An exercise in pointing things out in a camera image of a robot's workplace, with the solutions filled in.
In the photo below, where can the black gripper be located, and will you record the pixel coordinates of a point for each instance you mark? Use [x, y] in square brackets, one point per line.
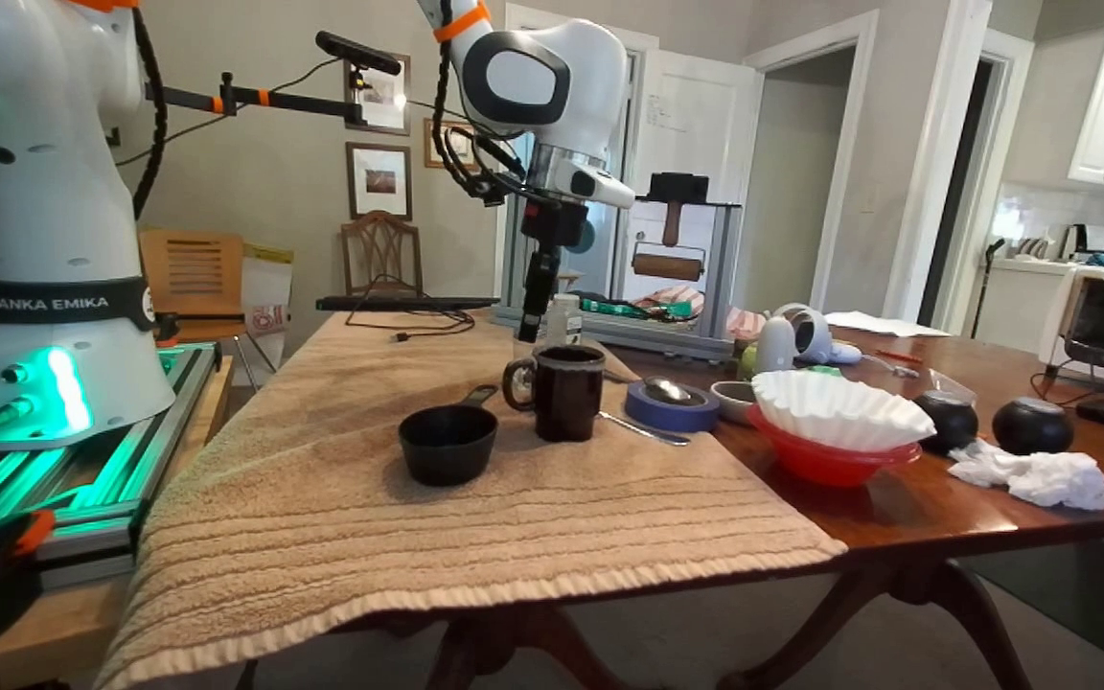
[559, 229]

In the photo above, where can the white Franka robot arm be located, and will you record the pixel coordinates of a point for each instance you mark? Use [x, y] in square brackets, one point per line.
[40, 193]

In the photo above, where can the black measuring cup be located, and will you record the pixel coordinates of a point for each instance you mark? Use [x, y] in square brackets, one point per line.
[448, 443]

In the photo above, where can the green packet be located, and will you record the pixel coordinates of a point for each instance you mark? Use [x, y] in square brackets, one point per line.
[613, 309]

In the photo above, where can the dark brown mug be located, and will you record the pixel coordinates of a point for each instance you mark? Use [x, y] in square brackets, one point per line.
[571, 397]

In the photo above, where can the black keyboard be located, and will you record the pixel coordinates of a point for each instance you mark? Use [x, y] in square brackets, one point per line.
[403, 304]

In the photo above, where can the brown wooden chair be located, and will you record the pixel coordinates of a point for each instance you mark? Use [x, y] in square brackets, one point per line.
[382, 253]

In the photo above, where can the blue bowl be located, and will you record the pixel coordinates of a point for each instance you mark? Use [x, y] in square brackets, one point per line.
[672, 416]

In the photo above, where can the yellow green toy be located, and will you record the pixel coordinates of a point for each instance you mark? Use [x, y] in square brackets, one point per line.
[744, 347]

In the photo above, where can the grey tape roll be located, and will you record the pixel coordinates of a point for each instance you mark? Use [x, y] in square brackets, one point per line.
[732, 402]

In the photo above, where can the white headphones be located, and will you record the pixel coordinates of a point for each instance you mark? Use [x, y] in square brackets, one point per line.
[802, 335]

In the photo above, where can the white bag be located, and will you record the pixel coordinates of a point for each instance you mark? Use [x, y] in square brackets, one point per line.
[269, 309]

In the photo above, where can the red bowl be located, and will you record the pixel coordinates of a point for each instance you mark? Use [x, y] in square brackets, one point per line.
[834, 465]

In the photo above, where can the brown cardboard box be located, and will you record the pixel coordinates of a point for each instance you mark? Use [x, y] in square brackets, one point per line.
[195, 282]

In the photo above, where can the brown wooden dining table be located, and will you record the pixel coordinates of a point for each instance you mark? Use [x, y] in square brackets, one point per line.
[884, 511]

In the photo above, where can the black ball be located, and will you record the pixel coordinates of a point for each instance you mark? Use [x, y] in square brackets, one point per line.
[1033, 428]
[954, 421]

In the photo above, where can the crumpled white tissue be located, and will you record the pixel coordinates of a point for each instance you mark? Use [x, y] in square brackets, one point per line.
[1033, 476]

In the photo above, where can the black stand camera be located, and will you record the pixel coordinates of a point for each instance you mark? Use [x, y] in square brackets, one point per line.
[678, 189]

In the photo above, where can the black boom camera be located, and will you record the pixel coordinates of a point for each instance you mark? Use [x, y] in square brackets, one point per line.
[357, 50]

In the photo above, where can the aluminium base frame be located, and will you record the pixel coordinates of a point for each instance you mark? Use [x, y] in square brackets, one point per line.
[68, 473]

